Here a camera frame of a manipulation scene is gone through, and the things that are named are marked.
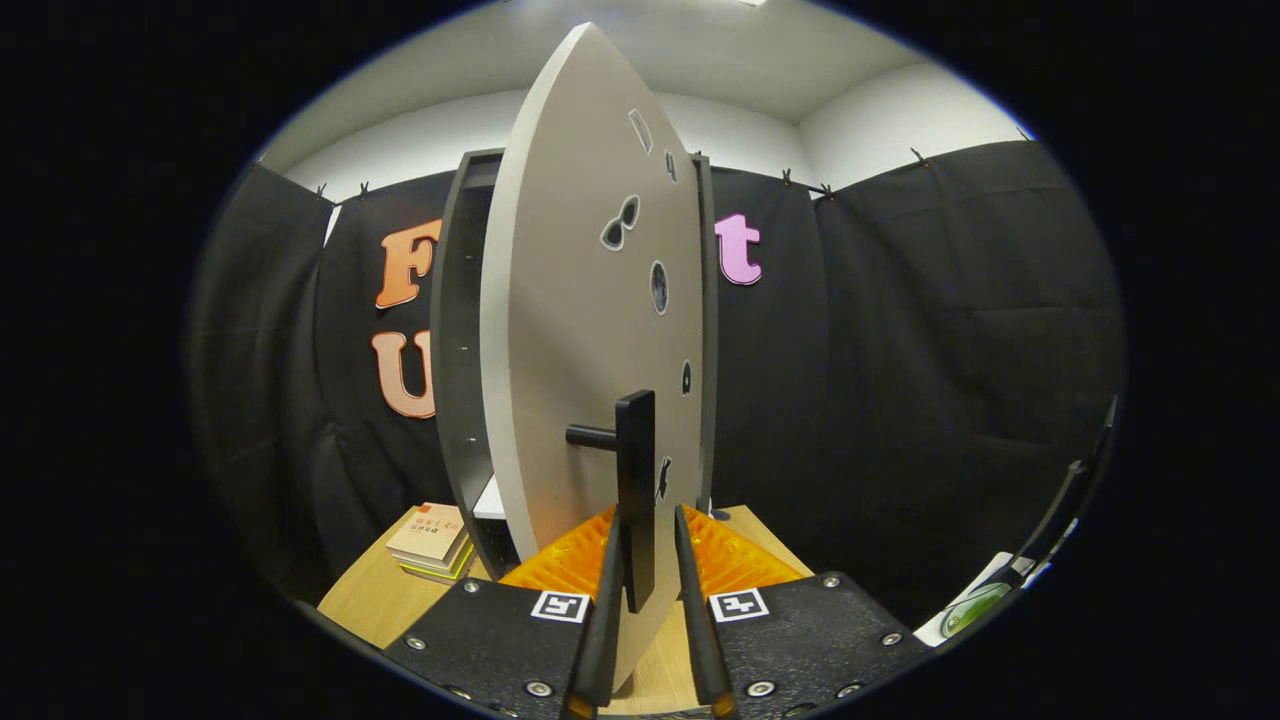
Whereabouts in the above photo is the yellow edged book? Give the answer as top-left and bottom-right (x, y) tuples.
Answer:
(398, 540), (476, 584)

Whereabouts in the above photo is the black door handle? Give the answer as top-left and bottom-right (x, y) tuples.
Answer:
(566, 390), (657, 614)

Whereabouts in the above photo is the beige shoe cabinet door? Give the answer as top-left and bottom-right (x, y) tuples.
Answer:
(480, 22), (706, 693)

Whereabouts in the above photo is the black backdrop cloth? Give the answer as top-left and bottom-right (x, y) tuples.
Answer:
(185, 140), (1129, 626)

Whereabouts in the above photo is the dark grey shoe cabinet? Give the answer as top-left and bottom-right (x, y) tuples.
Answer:
(430, 148), (719, 581)

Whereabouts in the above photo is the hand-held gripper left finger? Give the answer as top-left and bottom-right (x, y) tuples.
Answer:
(383, 505), (626, 720)

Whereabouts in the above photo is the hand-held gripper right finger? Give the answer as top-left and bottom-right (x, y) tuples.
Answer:
(674, 504), (931, 720)

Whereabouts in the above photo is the white and green card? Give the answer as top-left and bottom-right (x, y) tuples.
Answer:
(915, 550), (1051, 643)

